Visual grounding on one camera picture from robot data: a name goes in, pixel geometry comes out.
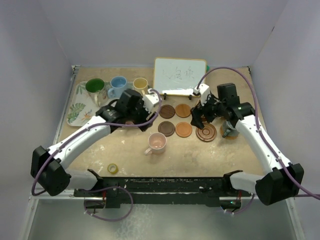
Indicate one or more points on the yellow tape roll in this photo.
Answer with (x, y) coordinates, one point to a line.
(112, 168)

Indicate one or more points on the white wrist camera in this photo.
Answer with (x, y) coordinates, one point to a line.
(151, 100)
(203, 90)

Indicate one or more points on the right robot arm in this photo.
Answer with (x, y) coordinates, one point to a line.
(245, 120)

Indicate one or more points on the light blue mug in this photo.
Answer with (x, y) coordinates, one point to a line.
(118, 85)

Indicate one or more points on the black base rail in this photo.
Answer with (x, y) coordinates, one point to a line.
(117, 191)

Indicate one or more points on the dark walnut coaster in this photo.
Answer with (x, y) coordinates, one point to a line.
(167, 111)
(167, 128)

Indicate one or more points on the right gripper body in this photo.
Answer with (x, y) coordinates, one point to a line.
(212, 108)

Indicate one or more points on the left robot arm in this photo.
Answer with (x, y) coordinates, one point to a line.
(49, 165)

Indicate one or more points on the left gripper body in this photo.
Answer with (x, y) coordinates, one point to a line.
(139, 114)

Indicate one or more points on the floral serving tray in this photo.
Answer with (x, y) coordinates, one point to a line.
(82, 107)

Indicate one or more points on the yellow-framed whiteboard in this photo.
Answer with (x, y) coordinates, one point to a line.
(177, 76)

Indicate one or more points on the light wood coaster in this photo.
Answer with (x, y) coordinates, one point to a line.
(183, 129)
(183, 110)

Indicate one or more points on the pink mug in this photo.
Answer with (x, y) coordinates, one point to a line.
(157, 143)

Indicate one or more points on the ringed brown wood coaster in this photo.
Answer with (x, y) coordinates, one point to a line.
(208, 133)

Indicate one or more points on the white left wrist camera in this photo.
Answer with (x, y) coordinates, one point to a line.
(151, 100)

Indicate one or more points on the aluminium frame rail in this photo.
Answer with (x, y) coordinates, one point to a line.
(270, 189)

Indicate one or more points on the pale yellow mug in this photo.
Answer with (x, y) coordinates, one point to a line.
(141, 85)

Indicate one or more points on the green interior mug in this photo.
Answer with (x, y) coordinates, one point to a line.
(97, 91)

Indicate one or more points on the grey stoneware cup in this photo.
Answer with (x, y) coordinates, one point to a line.
(228, 130)

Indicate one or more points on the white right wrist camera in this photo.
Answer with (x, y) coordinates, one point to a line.
(203, 90)

